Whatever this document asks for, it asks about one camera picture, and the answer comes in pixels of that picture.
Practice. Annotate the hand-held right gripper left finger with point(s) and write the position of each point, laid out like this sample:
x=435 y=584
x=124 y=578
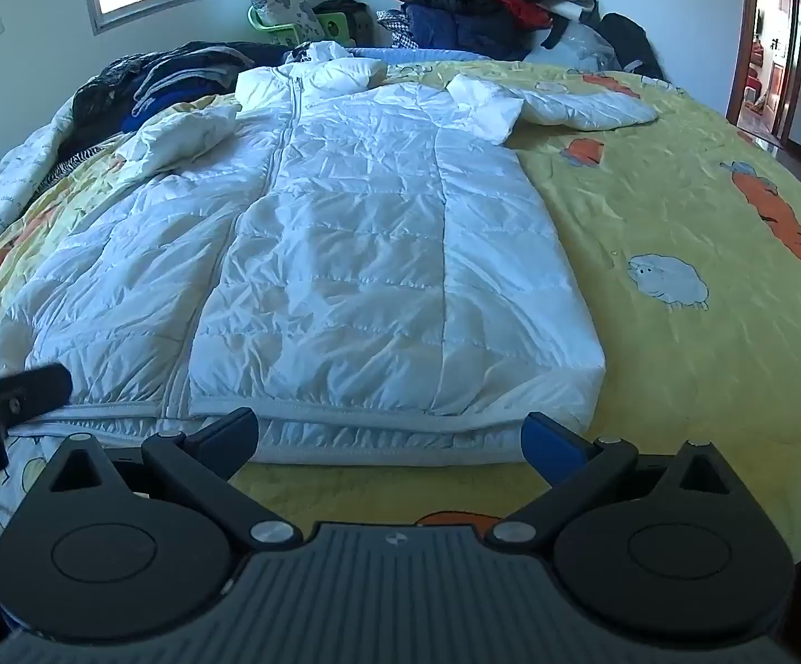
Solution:
x=228 y=433

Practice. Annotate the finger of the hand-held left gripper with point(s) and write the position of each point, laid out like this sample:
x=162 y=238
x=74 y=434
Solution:
x=33 y=387

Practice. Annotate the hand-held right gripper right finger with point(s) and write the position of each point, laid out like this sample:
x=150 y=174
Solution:
x=545 y=444

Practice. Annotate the white puffer jacket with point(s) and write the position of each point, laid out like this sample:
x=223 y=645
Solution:
x=345 y=242

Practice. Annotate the pile of dark folded clothes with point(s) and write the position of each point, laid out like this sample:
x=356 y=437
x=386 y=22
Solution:
x=154 y=76

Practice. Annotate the white printed quilt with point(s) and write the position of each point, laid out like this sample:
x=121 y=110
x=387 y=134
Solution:
x=6 y=180

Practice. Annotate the yellow carrot print blanket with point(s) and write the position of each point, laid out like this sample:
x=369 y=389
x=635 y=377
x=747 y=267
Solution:
x=684 y=221

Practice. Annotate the white plastic bag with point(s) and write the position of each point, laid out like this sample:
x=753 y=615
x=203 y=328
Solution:
x=580 y=43

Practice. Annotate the black garment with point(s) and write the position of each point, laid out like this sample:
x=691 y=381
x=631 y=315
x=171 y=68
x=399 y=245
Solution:
x=628 y=41

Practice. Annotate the blue bed sheet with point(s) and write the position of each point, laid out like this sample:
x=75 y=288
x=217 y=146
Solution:
x=407 y=55

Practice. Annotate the green plastic chair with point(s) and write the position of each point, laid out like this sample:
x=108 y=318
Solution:
x=334 y=24

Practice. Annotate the white printed pillow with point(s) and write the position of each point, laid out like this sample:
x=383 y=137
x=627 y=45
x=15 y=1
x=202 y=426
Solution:
x=282 y=3

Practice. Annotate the black white houndstooth cloth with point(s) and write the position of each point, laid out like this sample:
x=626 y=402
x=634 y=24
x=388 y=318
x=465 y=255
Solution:
x=395 y=24

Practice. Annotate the wooden door frame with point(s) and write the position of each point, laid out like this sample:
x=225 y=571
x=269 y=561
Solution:
x=774 y=48

